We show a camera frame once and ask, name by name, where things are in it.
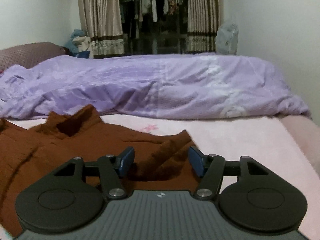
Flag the beige curtain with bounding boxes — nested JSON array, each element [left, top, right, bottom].
[[187, 0, 220, 53], [78, 0, 124, 59]]

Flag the pink bed sheet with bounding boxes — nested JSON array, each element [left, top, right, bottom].
[[4, 113, 320, 240]]

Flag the right beige curtain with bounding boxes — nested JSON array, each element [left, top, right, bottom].
[[187, 0, 220, 53]]

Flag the mauve pillow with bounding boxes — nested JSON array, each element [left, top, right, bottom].
[[1, 42, 66, 73]]

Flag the white plastic bag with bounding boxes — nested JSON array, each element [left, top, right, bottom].
[[215, 17, 239, 55]]

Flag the blue white clothes pile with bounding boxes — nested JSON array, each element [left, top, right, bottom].
[[63, 29, 93, 59]]

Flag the brown garment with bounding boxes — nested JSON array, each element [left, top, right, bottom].
[[1, 106, 199, 236]]

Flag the left beige curtain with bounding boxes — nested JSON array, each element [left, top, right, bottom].
[[78, 0, 124, 59]]

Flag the purple duvet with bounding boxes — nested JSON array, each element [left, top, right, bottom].
[[1, 53, 311, 120]]

